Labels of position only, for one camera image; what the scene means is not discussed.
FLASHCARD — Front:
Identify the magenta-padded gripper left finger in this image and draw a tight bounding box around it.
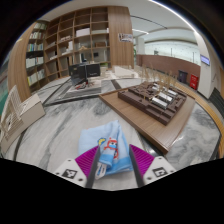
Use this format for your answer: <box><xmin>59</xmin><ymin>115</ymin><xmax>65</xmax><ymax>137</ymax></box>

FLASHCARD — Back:
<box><xmin>53</xmin><ymin>145</ymin><xmax>101</xmax><ymax>190</ymax></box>

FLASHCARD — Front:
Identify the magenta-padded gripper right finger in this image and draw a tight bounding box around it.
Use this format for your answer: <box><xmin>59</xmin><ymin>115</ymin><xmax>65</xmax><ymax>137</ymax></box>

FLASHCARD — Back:
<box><xmin>128</xmin><ymin>143</ymin><xmax>177</xmax><ymax>189</ymax></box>

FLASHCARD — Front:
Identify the light blue printed towel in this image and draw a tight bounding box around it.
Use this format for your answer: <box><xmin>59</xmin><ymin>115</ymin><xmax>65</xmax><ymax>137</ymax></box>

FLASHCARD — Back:
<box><xmin>78</xmin><ymin>119</ymin><xmax>135</xmax><ymax>181</ymax></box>

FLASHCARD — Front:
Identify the brown building model wooden base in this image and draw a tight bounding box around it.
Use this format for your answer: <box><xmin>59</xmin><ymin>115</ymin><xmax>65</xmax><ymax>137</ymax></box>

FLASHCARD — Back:
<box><xmin>98</xmin><ymin>79</ymin><xmax>197</xmax><ymax>155</ymax></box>

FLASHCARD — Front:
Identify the white architectural model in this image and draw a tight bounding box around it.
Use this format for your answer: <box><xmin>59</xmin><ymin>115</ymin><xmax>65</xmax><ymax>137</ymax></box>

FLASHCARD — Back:
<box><xmin>0</xmin><ymin>84</ymin><xmax>46</xmax><ymax>156</ymax></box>

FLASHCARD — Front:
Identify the black box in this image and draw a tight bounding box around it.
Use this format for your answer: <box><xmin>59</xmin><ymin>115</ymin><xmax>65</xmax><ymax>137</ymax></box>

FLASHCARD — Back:
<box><xmin>68</xmin><ymin>63</ymin><xmax>87</xmax><ymax>87</ymax></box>
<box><xmin>84</xmin><ymin>62</ymin><xmax>101</xmax><ymax>80</ymax></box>

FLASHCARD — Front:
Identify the bookshelf with colourful books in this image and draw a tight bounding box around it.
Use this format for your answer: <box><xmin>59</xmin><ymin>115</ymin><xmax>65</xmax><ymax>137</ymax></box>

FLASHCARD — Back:
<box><xmin>0</xmin><ymin>58</ymin><xmax>10</xmax><ymax>114</ymax></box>

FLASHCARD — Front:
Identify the low white building model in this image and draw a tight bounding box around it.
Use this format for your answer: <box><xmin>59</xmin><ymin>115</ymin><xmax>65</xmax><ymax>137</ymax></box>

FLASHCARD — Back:
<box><xmin>112</xmin><ymin>64</ymin><xmax>138</xmax><ymax>79</ymax></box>

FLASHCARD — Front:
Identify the wooden shelf unit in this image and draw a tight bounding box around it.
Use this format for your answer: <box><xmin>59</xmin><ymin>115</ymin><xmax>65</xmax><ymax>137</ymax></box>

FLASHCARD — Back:
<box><xmin>7</xmin><ymin>5</ymin><xmax>135</xmax><ymax>98</ymax></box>

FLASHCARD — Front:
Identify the white poster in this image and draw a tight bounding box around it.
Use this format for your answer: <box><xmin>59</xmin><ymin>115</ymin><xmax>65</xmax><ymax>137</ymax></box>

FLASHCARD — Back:
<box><xmin>117</xmin><ymin>32</ymin><xmax>135</xmax><ymax>44</ymax></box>

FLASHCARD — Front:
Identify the red wall cabinet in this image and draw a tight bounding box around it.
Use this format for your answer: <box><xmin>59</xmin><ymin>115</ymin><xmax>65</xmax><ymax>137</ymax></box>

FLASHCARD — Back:
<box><xmin>189</xmin><ymin>73</ymin><xmax>200</xmax><ymax>91</ymax></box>

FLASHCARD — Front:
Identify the blue wall screen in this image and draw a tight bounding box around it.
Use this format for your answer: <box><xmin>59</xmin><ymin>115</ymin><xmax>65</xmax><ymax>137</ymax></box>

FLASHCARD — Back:
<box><xmin>199</xmin><ymin>54</ymin><xmax>211</xmax><ymax>66</ymax></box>

